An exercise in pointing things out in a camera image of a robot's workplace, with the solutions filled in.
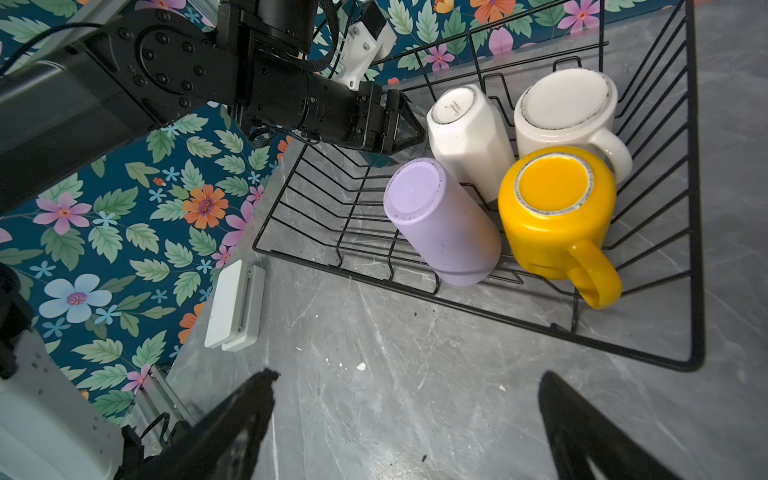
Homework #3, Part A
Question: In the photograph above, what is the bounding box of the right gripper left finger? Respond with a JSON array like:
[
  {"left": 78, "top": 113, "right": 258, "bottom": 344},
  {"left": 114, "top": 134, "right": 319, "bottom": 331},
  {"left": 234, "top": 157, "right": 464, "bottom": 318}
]
[{"left": 116, "top": 369, "right": 279, "bottom": 479}]

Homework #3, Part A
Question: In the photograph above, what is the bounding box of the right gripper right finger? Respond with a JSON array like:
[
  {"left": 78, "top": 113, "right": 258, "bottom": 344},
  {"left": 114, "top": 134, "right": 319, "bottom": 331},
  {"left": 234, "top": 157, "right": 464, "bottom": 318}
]
[{"left": 538, "top": 371, "right": 678, "bottom": 479}]

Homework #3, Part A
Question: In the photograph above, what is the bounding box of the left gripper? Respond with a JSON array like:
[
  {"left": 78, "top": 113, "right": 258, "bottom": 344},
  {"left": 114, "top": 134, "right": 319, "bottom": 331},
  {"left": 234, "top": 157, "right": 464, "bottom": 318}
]
[{"left": 245, "top": 53, "right": 428, "bottom": 153}]

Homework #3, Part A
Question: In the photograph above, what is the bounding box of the cream white octagonal mug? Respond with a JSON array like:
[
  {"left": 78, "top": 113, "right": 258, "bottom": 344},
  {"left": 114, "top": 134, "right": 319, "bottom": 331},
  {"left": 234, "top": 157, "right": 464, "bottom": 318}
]
[{"left": 427, "top": 85, "right": 516, "bottom": 203}]

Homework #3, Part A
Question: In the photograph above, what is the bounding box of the lilac plastic cup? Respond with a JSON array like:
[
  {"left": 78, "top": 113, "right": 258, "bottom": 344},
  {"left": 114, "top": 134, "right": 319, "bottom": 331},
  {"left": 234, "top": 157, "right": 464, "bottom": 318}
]
[{"left": 383, "top": 158, "right": 502, "bottom": 287}]

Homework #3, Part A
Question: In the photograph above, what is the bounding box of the white mug red interior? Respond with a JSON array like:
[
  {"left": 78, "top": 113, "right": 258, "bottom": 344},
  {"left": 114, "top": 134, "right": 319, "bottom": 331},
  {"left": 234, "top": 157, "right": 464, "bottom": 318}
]
[{"left": 514, "top": 68, "right": 633, "bottom": 184}]

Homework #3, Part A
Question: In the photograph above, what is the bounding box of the yellow plastic mug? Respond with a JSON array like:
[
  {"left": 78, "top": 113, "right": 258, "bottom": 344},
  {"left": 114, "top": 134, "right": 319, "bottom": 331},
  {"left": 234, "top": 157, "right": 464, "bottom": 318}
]
[{"left": 498, "top": 146, "right": 623, "bottom": 310}]

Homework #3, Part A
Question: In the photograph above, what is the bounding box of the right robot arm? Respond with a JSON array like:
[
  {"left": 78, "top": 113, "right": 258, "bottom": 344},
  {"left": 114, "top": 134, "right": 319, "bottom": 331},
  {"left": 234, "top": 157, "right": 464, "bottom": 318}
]
[{"left": 1, "top": 267, "right": 672, "bottom": 479}]

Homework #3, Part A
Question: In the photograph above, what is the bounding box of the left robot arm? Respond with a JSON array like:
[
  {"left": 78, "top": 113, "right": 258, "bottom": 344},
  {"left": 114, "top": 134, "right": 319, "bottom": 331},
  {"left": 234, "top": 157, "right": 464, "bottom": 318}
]
[{"left": 1, "top": 1, "right": 426, "bottom": 211}]

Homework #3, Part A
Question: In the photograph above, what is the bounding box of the white box left side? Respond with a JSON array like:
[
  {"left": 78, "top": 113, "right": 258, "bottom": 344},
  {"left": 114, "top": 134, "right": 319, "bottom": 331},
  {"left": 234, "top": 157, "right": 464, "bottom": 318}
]
[{"left": 204, "top": 260, "right": 266, "bottom": 352}]

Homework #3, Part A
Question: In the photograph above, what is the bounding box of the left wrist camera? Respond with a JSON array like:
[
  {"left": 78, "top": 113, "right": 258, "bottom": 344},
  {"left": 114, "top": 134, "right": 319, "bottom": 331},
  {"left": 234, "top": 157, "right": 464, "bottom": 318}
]
[{"left": 334, "top": 1, "right": 397, "bottom": 91}]

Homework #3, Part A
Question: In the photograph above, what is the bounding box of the black wire dish rack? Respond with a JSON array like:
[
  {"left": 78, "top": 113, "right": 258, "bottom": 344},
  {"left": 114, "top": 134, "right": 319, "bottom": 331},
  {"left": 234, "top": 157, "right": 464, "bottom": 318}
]
[{"left": 253, "top": 1, "right": 705, "bottom": 372}]

